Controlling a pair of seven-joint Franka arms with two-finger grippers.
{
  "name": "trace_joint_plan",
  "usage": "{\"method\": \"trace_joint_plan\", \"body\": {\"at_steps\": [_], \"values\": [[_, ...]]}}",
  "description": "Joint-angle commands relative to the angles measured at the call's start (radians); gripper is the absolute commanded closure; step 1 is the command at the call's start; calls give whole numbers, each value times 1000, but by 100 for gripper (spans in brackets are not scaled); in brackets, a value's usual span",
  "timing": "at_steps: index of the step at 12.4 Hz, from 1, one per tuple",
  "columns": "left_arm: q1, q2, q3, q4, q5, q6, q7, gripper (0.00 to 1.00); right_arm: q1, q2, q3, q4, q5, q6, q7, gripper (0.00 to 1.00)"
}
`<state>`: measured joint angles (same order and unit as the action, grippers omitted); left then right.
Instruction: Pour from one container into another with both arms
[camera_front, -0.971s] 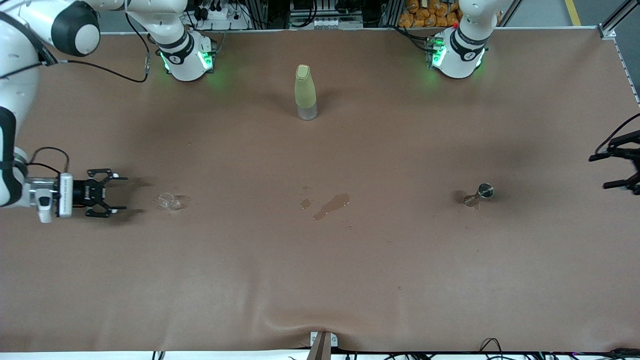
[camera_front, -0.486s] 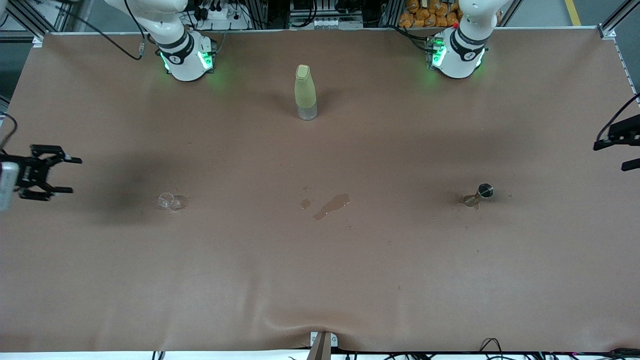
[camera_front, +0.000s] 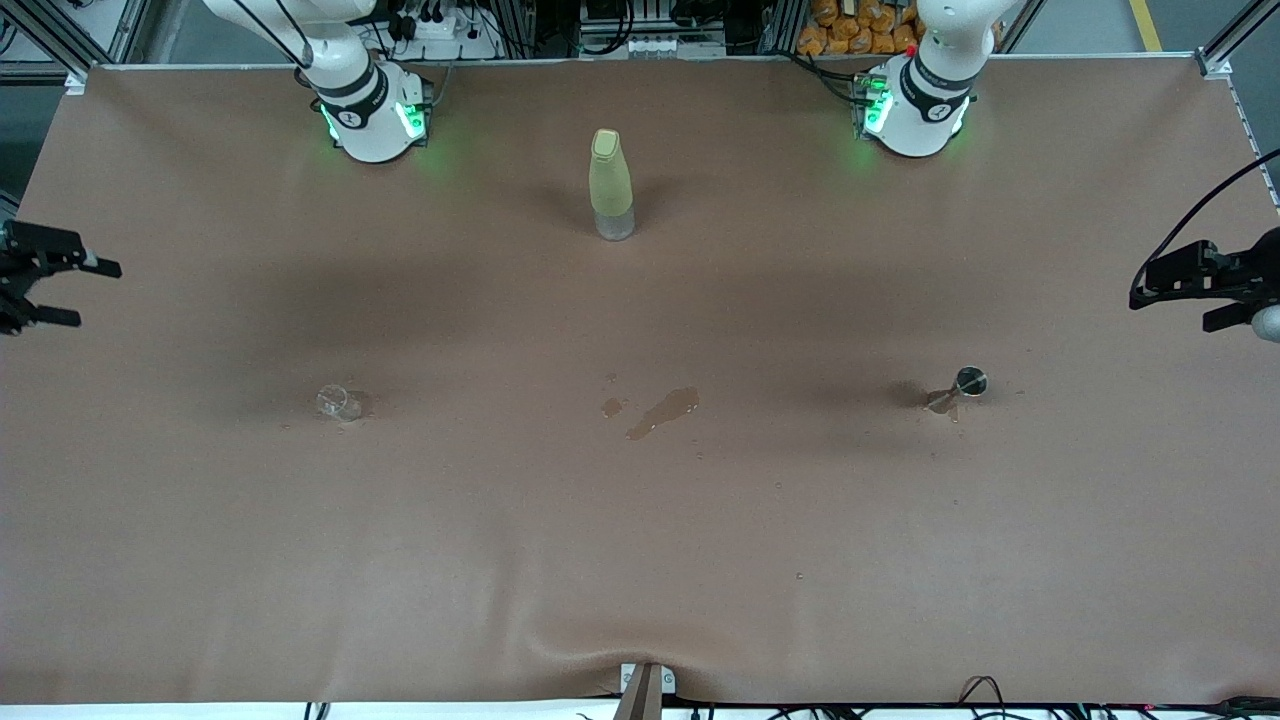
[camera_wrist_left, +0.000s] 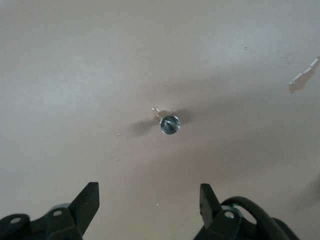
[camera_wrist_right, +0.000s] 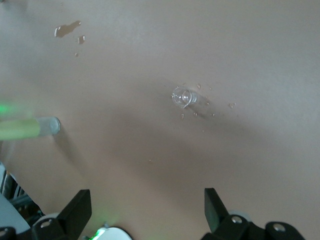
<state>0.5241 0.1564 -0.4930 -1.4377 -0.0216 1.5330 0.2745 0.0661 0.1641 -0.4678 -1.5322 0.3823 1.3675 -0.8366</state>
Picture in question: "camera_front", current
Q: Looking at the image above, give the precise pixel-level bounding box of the green bottle with clear base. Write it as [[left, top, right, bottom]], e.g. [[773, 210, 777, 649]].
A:
[[588, 128, 638, 242]]

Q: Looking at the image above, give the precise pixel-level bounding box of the brown table mat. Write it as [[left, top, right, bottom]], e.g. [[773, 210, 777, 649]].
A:
[[0, 55, 1280, 707]]

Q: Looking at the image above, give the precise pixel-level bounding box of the large liquid spill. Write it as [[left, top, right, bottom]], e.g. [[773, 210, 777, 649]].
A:
[[625, 386, 703, 443]]

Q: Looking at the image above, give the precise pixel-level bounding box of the black cable loop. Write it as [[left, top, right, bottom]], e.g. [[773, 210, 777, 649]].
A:
[[958, 676, 1007, 720]]

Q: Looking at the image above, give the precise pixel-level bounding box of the aluminium frame corner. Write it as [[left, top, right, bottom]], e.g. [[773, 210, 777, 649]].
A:
[[0, 0, 151, 93], [1195, 0, 1280, 83]]

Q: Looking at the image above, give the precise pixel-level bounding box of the steel jigger measuring cup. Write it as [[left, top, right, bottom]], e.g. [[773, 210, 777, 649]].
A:
[[926, 365, 990, 421]]

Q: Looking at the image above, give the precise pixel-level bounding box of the white power strip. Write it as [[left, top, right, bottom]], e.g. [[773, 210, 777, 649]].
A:
[[385, 0, 504, 59]]

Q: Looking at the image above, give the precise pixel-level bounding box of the pile of orange packets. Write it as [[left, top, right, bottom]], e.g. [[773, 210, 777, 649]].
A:
[[796, 0, 926, 57]]

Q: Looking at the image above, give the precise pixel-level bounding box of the clear glass beaker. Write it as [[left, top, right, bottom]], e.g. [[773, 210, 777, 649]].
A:
[[315, 382, 368, 425]]

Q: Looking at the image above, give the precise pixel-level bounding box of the metal table edge bracket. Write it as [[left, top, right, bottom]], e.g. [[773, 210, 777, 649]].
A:
[[612, 661, 678, 720]]

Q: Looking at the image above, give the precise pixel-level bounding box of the white terminal block row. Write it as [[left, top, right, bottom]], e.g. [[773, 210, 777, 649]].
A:
[[578, 33, 728, 59]]

